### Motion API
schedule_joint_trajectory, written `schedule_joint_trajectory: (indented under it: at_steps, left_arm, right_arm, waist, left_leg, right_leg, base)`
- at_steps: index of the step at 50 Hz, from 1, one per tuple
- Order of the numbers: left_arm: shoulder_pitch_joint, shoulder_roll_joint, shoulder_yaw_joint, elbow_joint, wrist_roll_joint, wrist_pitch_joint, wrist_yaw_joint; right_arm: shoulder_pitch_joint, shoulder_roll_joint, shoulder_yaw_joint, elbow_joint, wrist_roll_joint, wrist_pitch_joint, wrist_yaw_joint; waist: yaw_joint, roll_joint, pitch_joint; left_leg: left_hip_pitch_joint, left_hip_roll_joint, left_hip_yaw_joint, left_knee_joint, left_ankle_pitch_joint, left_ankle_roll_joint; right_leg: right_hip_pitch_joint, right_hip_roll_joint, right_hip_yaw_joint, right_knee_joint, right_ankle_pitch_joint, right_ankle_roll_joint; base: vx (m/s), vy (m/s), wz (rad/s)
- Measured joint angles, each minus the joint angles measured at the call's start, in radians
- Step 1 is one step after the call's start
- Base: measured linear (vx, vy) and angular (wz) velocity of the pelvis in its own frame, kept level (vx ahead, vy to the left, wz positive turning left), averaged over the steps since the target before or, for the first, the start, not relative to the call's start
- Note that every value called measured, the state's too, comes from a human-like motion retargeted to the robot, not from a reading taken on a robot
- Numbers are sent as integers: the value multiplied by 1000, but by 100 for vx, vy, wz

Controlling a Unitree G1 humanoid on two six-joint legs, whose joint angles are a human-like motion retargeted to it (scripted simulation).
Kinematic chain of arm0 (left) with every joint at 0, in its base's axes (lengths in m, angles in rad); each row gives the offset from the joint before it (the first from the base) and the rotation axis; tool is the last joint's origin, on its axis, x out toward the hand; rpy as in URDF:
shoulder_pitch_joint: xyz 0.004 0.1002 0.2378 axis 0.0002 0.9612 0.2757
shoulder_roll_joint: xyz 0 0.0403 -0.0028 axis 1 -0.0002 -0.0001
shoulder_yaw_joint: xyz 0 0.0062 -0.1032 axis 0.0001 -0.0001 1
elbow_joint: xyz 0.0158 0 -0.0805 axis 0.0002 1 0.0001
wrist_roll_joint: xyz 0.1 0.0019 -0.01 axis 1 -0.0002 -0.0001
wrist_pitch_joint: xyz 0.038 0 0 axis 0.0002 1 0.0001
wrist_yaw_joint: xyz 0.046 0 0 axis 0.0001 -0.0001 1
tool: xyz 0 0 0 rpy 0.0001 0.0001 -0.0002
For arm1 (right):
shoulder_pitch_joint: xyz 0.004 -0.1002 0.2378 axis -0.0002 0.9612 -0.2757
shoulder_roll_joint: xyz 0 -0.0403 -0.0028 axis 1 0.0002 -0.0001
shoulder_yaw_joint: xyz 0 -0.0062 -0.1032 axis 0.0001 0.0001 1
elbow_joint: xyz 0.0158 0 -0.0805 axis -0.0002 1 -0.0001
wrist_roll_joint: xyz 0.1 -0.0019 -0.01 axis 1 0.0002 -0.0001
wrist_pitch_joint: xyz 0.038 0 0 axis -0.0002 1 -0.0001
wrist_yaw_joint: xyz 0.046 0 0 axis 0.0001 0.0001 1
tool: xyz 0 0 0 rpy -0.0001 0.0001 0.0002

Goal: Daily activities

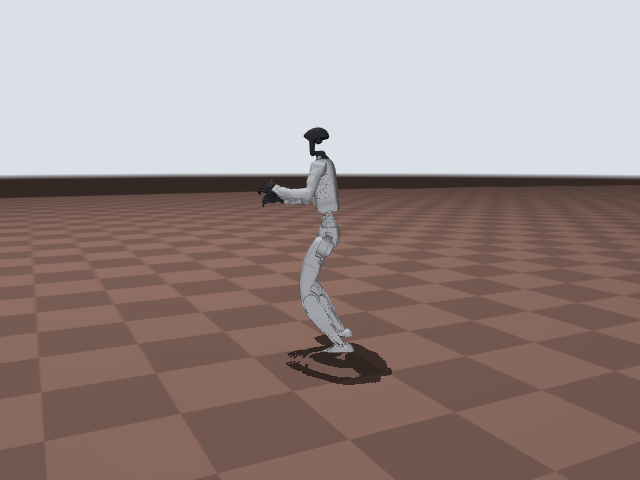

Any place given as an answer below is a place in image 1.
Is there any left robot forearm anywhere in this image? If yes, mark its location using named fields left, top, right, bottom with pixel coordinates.
left=271, top=185, right=308, bottom=202

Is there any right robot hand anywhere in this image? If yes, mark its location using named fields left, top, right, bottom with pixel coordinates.
left=262, top=193, right=285, bottom=207

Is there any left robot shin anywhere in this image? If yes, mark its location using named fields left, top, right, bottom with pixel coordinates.
left=300, top=294, right=344, bottom=347

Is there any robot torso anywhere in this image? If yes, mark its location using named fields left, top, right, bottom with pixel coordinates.
left=314, top=156, right=340, bottom=248

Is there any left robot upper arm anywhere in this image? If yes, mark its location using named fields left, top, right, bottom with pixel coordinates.
left=299, top=161, right=327, bottom=204

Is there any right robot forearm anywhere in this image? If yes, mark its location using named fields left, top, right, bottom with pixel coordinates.
left=283, top=199, right=310, bottom=205

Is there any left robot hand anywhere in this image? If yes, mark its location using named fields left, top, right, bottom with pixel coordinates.
left=258, top=179, right=281, bottom=196

